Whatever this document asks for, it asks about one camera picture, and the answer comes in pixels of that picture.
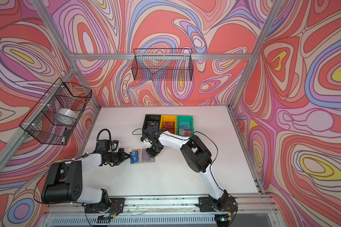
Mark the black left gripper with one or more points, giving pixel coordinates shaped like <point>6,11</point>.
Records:
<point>121,158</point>

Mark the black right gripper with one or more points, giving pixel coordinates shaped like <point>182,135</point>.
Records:
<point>153,154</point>

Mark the blue VIP credit card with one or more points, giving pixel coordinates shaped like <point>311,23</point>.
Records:
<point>134,157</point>

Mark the tan leather card holder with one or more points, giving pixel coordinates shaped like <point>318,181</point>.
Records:
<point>140,156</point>

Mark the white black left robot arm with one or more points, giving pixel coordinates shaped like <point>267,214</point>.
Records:
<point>64,179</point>

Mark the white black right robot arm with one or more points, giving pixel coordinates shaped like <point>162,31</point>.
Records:
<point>196,155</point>

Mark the red cards in yellow bin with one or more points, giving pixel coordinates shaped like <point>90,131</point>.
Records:
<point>169,126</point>

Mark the black plastic bin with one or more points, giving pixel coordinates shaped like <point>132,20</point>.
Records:
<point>153,121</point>

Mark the yellow plastic bin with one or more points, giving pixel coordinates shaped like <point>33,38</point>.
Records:
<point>168,118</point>

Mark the green plastic bin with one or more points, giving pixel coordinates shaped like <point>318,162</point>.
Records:
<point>185,125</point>

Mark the white roll in basket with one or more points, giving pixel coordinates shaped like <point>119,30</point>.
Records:
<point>66,117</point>

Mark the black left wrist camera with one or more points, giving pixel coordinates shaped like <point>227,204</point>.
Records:
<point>103,146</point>

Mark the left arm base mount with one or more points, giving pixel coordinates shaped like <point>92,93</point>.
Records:
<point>111,206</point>

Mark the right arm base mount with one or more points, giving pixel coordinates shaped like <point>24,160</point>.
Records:
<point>209,204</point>

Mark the black wire basket left wall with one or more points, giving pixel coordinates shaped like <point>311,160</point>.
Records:
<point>63,106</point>

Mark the black wire basket wall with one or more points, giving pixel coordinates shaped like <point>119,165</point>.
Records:
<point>63,106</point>
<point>162,64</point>

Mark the black wire basket back wall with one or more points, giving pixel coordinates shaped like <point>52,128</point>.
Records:
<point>162,64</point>

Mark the front aluminium rail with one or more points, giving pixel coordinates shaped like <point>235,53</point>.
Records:
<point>171,204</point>

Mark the aluminium frame post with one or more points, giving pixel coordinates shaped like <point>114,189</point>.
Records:
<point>276,6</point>

